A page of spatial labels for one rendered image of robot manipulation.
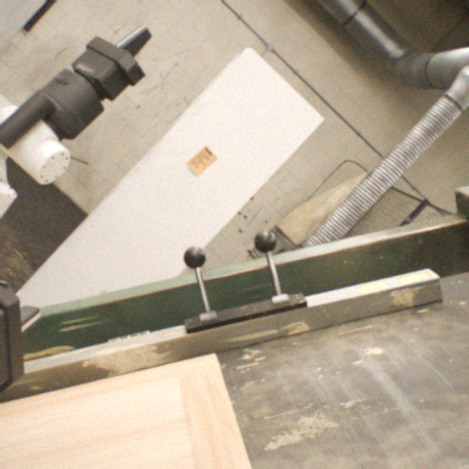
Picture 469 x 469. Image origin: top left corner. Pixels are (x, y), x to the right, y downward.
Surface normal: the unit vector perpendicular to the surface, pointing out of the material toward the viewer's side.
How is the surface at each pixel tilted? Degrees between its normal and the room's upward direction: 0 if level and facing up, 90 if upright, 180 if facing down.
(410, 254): 90
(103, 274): 90
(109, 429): 55
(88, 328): 90
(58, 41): 90
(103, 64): 78
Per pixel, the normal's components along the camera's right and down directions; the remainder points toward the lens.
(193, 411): -0.19, -0.95
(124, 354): 0.13, 0.22
